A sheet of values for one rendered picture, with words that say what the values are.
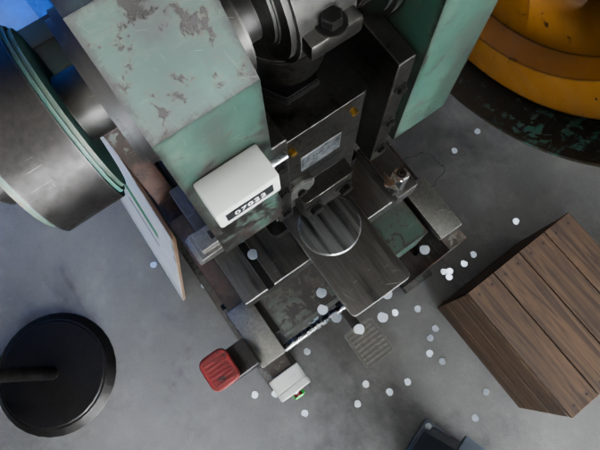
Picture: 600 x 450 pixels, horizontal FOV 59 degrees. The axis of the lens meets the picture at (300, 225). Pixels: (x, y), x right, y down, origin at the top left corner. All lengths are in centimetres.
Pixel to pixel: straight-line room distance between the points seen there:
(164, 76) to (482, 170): 170
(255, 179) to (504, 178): 161
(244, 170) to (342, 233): 57
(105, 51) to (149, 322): 153
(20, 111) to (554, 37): 71
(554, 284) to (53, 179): 135
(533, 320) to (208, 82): 129
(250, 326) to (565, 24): 79
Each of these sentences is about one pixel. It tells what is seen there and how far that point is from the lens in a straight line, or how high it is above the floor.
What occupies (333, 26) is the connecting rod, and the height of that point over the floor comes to 138.
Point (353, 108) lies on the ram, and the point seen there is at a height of 114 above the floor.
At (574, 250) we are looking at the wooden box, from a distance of 164.
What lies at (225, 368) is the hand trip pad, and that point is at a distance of 104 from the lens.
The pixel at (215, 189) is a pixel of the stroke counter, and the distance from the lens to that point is 48.
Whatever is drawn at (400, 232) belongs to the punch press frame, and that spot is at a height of 64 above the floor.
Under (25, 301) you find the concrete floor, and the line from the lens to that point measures 203.
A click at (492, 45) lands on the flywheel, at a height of 105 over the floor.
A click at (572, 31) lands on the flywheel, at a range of 86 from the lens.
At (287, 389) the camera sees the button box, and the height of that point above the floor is 63.
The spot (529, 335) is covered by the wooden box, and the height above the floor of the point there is 35.
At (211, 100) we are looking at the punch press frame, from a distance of 40.
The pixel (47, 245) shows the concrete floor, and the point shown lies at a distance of 204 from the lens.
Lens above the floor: 179
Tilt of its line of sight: 75 degrees down
